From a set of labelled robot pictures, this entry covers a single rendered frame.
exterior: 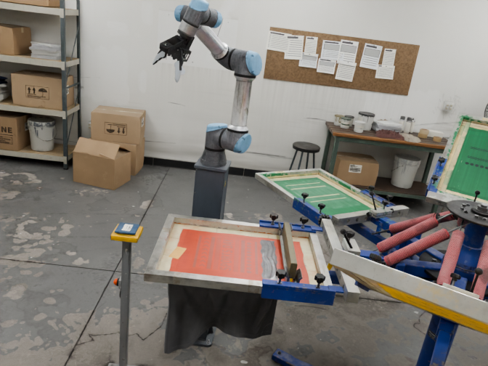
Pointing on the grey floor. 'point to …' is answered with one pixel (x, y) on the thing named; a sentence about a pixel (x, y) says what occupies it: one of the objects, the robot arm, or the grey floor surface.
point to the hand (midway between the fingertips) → (163, 73)
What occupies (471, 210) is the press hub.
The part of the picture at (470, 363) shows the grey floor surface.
